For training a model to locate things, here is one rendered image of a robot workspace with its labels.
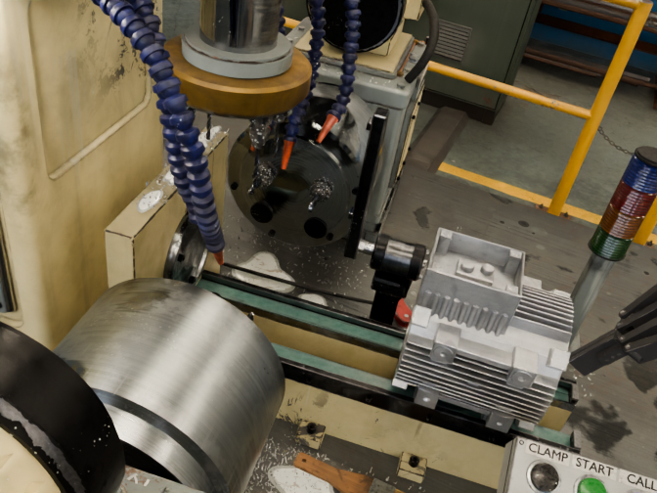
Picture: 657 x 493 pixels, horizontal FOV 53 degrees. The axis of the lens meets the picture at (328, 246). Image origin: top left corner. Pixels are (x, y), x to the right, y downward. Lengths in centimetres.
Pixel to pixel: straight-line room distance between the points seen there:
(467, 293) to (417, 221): 71
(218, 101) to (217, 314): 23
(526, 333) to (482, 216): 77
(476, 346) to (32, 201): 57
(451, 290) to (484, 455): 29
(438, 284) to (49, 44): 54
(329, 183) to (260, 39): 38
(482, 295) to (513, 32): 309
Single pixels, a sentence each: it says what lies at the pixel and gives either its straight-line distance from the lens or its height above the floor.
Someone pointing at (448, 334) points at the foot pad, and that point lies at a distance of 86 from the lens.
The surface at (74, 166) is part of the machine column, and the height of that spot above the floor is 117.
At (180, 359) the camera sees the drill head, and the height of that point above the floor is 116.
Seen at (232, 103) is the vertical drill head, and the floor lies 132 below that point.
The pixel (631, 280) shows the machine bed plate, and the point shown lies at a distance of 162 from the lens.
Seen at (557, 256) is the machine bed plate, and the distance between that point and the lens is 159.
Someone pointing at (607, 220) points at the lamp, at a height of 109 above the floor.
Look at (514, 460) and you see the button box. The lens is 77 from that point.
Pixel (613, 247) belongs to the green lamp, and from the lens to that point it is 119.
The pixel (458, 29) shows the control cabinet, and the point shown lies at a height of 50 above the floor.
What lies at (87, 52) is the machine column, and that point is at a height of 130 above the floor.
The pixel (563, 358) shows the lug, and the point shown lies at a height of 109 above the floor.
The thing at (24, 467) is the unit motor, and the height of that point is 132.
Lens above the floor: 164
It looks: 37 degrees down
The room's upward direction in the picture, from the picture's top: 11 degrees clockwise
